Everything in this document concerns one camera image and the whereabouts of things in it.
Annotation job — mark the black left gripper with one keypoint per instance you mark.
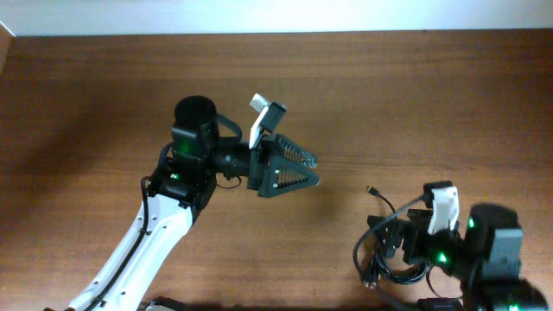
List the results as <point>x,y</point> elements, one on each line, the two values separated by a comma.
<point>261,180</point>

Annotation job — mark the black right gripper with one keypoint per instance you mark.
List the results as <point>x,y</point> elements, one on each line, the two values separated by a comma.
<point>416,230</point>

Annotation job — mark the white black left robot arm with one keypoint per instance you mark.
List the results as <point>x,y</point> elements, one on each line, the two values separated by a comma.
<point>205,145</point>

